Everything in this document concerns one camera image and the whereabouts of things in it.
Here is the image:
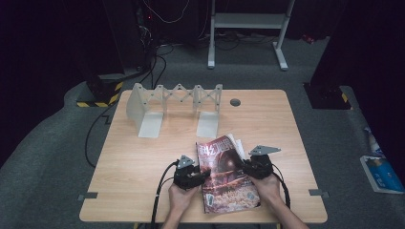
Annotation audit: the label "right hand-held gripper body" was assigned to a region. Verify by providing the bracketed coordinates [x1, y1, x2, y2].
[247, 144, 282, 180]

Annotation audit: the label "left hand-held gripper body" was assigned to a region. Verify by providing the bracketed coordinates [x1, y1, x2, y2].
[173, 155, 203, 191]

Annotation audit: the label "red illustrated magazine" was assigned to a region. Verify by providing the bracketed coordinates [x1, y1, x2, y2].
[195, 133, 262, 215]

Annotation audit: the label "white expandable metal book rack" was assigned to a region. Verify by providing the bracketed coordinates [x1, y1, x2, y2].
[125, 82, 224, 139]

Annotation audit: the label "person's left hand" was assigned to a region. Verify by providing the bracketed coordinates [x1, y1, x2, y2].
[167, 182, 201, 221]

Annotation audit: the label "person's right hand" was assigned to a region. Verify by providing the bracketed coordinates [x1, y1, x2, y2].
[247, 173, 283, 208]

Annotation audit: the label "grey tape strip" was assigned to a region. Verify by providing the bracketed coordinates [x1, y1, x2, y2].
[308, 188, 330, 199]
[77, 192, 99, 201]

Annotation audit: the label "black base with yellow stripes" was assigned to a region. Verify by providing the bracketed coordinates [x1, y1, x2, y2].
[303, 81, 353, 111]
[75, 73, 124, 109]

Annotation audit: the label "blue and white packet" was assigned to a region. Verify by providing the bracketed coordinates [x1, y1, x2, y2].
[359, 155, 405, 196]

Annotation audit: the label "small red object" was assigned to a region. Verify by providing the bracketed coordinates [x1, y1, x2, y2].
[301, 33, 317, 45]

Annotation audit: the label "white metal stand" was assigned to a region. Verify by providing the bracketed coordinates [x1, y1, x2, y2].
[207, 0, 296, 72]

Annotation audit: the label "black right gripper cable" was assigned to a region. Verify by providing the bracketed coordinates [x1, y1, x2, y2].
[270, 163, 291, 210]

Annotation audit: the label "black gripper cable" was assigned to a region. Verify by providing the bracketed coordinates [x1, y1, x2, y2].
[149, 159, 180, 229]
[270, 163, 291, 210]

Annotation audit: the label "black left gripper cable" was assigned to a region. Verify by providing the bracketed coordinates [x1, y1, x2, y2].
[149, 159, 180, 229]

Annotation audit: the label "black floor cable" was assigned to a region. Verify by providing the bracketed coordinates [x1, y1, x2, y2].
[83, 103, 117, 169]

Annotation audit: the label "black cable bundle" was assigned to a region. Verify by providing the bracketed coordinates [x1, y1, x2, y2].
[122, 42, 176, 91]

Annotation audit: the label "black cables under stand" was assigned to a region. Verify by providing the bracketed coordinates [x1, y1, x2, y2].
[215, 31, 279, 52]

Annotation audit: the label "white hanging cable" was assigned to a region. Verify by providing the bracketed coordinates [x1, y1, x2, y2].
[141, 0, 191, 25]

